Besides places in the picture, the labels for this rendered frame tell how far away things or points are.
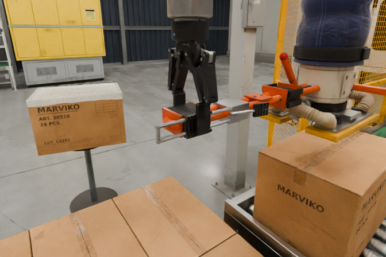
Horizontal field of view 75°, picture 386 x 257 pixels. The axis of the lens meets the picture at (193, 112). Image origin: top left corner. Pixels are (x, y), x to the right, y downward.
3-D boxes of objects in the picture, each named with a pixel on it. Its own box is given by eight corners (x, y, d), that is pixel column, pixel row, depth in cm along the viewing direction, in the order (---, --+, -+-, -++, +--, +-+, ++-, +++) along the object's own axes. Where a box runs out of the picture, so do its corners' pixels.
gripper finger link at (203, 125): (207, 100, 52) (209, 101, 52) (207, 131, 54) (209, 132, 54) (195, 103, 51) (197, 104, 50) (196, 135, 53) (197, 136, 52)
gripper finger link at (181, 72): (181, 52, 51) (177, 49, 51) (170, 96, 57) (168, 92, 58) (196, 51, 53) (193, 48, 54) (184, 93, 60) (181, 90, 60)
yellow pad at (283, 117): (305, 102, 115) (307, 91, 113) (327, 107, 107) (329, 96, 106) (257, 117, 96) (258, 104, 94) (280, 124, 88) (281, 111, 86)
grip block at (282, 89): (275, 98, 83) (277, 81, 81) (302, 105, 76) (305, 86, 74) (258, 102, 78) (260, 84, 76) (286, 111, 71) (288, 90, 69)
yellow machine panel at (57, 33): (101, 76, 834) (91, -6, 757) (108, 80, 762) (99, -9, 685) (22, 83, 718) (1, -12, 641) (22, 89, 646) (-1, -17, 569)
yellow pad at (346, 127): (350, 112, 100) (352, 100, 99) (379, 119, 93) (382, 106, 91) (304, 132, 81) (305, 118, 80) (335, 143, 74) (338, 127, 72)
